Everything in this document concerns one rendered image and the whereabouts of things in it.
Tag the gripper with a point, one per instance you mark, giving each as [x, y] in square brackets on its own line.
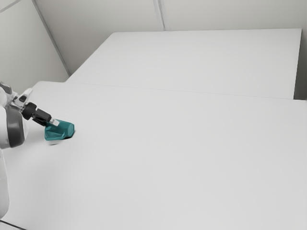
[30, 110]

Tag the teal faceted mug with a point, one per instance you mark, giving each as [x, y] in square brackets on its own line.
[60, 130]

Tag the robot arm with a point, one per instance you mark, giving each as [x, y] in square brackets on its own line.
[12, 124]

